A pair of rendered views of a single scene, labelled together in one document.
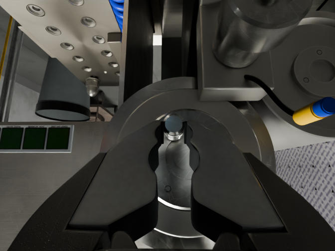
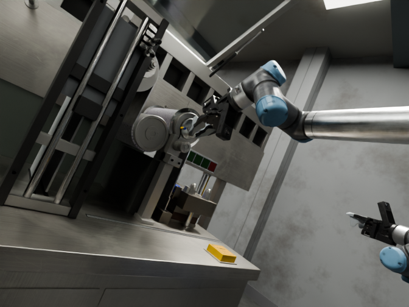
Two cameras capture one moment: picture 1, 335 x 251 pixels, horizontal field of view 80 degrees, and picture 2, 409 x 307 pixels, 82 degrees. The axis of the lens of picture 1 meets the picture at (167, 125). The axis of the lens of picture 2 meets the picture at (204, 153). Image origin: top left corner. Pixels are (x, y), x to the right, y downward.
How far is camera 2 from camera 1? 0.75 m
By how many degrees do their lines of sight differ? 41
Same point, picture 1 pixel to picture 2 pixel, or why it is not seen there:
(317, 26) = (144, 145)
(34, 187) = (204, 139)
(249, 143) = (177, 125)
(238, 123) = (177, 130)
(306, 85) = (157, 131)
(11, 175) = (209, 148)
